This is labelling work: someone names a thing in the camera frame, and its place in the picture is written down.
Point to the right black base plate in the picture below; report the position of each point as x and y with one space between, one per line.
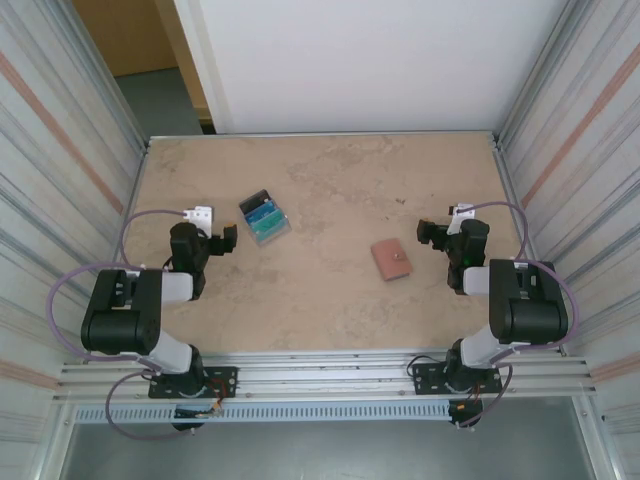
425 375

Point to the clear acrylic card box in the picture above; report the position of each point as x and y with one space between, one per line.
267 232

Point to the pink card wallet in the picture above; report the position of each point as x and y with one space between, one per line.
392 260

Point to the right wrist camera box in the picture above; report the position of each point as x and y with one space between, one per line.
457 222

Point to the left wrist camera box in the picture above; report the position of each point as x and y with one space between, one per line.
200 215

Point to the black card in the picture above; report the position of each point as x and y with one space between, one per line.
252 200

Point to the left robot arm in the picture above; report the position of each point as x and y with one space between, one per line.
120 325

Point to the white door frame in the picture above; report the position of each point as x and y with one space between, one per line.
200 50

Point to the translucent corrugated side panel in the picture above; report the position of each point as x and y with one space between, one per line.
50 150
590 150

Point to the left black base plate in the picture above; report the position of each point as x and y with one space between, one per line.
225 380

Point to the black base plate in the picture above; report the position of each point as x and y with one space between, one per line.
225 380
425 375

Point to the wooden door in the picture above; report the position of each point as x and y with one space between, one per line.
125 35

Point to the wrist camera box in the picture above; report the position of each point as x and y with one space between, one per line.
457 222
200 215

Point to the teal VIP card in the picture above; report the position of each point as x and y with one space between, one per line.
270 222

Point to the aluminium front rail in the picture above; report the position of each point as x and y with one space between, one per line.
325 380

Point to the blue VIP card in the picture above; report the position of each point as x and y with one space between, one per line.
260 212

